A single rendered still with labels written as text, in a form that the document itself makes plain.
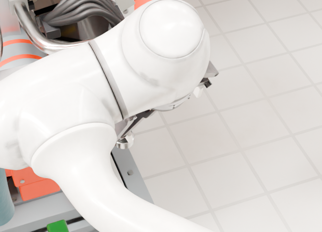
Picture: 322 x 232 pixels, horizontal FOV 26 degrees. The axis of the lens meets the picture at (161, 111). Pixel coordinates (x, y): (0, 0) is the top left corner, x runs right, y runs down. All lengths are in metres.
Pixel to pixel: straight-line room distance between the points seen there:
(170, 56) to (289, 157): 1.73
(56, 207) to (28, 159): 1.24
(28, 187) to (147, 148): 0.75
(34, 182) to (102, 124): 1.02
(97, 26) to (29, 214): 0.61
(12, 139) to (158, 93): 0.17
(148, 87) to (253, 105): 1.83
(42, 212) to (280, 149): 0.89
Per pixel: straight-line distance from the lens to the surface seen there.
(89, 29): 1.74
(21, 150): 0.79
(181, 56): 0.75
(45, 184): 1.80
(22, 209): 2.03
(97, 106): 0.77
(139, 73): 0.77
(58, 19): 1.36
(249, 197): 2.32
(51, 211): 2.01
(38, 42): 1.30
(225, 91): 2.64
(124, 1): 1.48
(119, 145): 1.44
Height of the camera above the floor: 1.84
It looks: 46 degrees down
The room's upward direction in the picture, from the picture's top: straight up
